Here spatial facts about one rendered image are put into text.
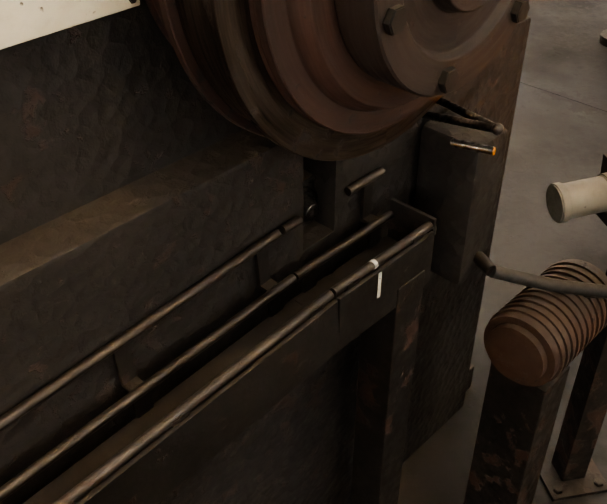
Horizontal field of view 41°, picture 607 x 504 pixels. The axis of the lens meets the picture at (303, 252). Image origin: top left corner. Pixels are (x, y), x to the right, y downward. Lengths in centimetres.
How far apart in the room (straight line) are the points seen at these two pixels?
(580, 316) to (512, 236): 106
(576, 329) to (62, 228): 78
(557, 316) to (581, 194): 18
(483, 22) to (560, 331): 56
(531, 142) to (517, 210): 43
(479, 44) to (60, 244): 45
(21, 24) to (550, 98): 259
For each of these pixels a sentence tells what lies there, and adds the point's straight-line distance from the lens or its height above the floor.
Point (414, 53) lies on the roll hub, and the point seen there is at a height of 104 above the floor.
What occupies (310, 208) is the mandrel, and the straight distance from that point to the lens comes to 104.
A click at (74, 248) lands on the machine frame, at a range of 79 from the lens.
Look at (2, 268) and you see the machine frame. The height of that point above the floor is 87.
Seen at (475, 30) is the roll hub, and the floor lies 102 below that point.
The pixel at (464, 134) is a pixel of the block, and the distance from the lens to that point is 112.
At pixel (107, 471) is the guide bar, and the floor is 69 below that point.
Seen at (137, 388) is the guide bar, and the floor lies 69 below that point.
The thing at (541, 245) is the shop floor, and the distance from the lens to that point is 233.
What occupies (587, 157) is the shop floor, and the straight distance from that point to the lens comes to 279.
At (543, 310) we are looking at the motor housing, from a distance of 126.
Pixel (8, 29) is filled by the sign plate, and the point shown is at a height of 107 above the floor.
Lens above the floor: 132
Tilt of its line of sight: 37 degrees down
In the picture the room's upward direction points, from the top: straight up
